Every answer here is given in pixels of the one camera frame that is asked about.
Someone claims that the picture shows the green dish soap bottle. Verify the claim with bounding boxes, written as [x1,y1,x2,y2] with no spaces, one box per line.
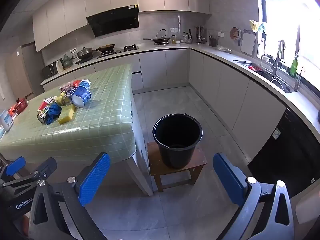
[289,54,299,77]

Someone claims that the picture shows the white cutting board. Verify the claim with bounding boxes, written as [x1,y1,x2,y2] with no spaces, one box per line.
[240,29,256,56]

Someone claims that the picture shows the white blue box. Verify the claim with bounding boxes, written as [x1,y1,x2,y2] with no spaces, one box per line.
[0,109,14,132]

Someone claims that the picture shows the red container black handle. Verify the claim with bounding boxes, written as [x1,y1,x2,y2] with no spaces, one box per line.
[11,97,28,114]

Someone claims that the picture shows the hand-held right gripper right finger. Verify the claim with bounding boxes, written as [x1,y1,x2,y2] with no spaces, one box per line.
[213,152,295,240]

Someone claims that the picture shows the dark drink can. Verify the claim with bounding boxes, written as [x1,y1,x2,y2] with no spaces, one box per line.
[37,105,52,124]

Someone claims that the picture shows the green checkered table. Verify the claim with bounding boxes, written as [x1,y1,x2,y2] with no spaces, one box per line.
[0,64,137,165]

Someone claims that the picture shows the lidded cooking pot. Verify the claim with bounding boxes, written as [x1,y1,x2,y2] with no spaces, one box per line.
[76,46,99,61]

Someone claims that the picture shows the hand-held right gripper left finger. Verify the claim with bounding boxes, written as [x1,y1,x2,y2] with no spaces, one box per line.
[29,152,110,240]

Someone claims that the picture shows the steel kitchen sink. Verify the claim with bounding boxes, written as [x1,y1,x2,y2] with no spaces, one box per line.
[232,60,298,94]

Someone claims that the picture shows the red paper cup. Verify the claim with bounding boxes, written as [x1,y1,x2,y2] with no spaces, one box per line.
[37,98,54,113]

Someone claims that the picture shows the yellow hanging cloth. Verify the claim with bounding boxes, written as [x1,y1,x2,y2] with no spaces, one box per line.
[249,20,261,33]

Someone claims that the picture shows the kitchen counter cabinets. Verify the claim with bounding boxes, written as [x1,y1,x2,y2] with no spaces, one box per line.
[40,41,320,170]

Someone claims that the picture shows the white kitchen table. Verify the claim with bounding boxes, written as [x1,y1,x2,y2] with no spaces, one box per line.
[125,92,154,197]

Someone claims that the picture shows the yellow cloth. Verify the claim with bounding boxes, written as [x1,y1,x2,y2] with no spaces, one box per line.
[54,92,66,105]
[249,20,261,33]

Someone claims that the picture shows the black range hood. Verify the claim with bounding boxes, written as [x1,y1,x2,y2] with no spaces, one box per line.
[86,5,140,38]

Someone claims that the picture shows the wok on right burner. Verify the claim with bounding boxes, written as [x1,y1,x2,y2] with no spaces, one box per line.
[143,37,172,46]

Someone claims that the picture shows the black microwave oven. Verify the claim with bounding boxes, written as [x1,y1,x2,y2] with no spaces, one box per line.
[41,62,58,79]

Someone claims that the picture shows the yellow sponge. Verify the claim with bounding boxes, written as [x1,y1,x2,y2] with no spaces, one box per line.
[58,104,76,125]

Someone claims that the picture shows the blue paper cup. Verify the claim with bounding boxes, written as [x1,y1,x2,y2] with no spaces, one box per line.
[71,85,92,108]
[78,79,92,90]

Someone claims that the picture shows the small chrome faucet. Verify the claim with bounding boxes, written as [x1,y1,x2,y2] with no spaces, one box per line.
[294,67,306,92]

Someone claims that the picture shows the black gas hob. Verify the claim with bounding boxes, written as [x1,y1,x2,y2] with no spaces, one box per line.
[97,45,139,59]

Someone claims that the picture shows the brown wooden stool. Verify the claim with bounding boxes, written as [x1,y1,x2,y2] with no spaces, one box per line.
[147,141,208,193]

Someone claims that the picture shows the white wall cabinets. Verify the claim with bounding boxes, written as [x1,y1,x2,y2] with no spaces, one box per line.
[32,0,211,53]

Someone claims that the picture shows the black dishwasher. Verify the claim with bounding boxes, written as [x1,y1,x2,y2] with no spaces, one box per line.
[247,107,320,198]

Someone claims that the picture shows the red white carton box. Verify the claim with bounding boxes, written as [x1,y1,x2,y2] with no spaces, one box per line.
[59,82,75,93]

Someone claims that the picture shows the bright kitchen window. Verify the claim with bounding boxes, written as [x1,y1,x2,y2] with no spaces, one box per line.
[255,0,320,80]

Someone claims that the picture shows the tall chrome faucet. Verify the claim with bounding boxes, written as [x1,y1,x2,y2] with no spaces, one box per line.
[271,39,286,76]

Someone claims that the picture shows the beige refrigerator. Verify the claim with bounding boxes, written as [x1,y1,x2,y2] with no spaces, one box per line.
[5,42,46,103]

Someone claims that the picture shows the black plastic bucket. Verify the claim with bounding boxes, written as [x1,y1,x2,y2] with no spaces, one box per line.
[152,113,203,169]

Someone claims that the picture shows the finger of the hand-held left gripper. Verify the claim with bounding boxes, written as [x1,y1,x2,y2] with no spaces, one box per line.
[0,156,27,181]
[1,157,58,188]

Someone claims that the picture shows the round hanging colander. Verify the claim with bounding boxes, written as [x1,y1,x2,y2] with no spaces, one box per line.
[230,27,242,46]

